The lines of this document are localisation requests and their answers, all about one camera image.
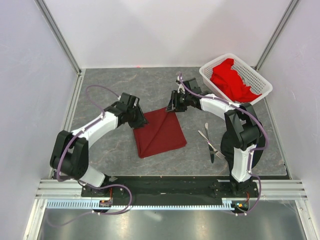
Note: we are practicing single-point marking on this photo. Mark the silver fork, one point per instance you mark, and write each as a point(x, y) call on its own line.
point(216, 151)

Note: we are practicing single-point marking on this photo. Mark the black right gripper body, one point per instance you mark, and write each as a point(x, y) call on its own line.
point(182, 101)

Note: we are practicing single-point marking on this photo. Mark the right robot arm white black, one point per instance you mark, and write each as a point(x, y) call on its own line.
point(241, 121)

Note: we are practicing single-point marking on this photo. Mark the silver knife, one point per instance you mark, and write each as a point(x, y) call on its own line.
point(211, 149)

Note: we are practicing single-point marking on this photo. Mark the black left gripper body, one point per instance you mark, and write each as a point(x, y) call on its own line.
point(135, 110)

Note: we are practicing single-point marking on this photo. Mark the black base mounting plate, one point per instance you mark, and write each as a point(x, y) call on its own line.
point(213, 186)

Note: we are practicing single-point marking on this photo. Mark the bright red cloth in basket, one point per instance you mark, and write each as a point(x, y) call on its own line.
point(230, 83)

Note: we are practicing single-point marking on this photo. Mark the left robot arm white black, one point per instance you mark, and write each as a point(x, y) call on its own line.
point(70, 155)

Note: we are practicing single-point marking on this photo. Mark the dark red cloth napkin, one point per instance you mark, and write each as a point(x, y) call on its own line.
point(163, 133)

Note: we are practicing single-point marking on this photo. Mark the white plastic basket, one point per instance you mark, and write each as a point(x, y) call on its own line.
point(258, 84)

